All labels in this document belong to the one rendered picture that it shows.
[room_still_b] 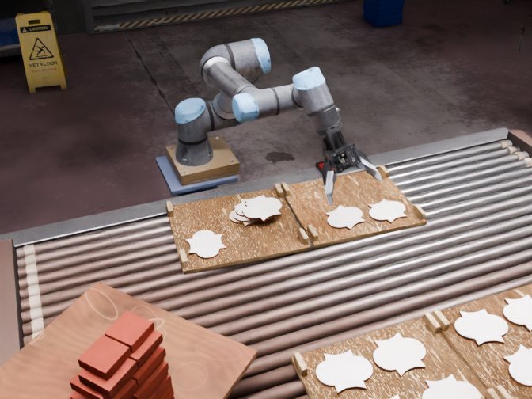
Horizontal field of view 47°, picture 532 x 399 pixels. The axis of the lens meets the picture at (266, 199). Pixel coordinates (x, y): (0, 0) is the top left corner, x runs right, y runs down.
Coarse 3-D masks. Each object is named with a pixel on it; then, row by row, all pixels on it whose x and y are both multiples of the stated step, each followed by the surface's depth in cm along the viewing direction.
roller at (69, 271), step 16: (528, 160) 238; (464, 176) 230; (480, 176) 231; (416, 192) 223; (112, 256) 192; (128, 256) 192; (144, 256) 193; (48, 272) 186; (64, 272) 186; (80, 272) 187
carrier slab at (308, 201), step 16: (352, 176) 227; (368, 176) 227; (304, 192) 218; (320, 192) 218; (336, 192) 218; (352, 192) 218; (368, 192) 218; (384, 192) 218; (400, 192) 218; (304, 208) 210; (320, 208) 210; (336, 208) 210; (368, 208) 210; (304, 224) 203; (320, 224) 203; (368, 224) 203; (384, 224) 203; (400, 224) 203; (416, 224) 203; (320, 240) 196; (336, 240) 196; (352, 240) 198
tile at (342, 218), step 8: (344, 208) 208; (352, 208) 208; (328, 216) 206; (336, 216) 205; (344, 216) 205; (352, 216) 205; (360, 216) 205; (328, 224) 202; (336, 224) 201; (344, 224) 201; (352, 224) 201
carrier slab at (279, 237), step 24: (264, 192) 218; (168, 216) 207; (192, 216) 206; (216, 216) 206; (288, 216) 206; (240, 240) 196; (264, 240) 196; (288, 240) 196; (192, 264) 186; (216, 264) 186
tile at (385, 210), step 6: (372, 204) 210; (378, 204) 210; (384, 204) 210; (390, 204) 210; (396, 204) 210; (402, 204) 210; (372, 210) 208; (378, 210) 208; (384, 210) 208; (390, 210) 208; (396, 210) 208; (402, 210) 208; (372, 216) 205; (378, 216) 205; (384, 216) 205; (390, 216) 205; (396, 216) 205; (402, 216) 205; (390, 222) 202
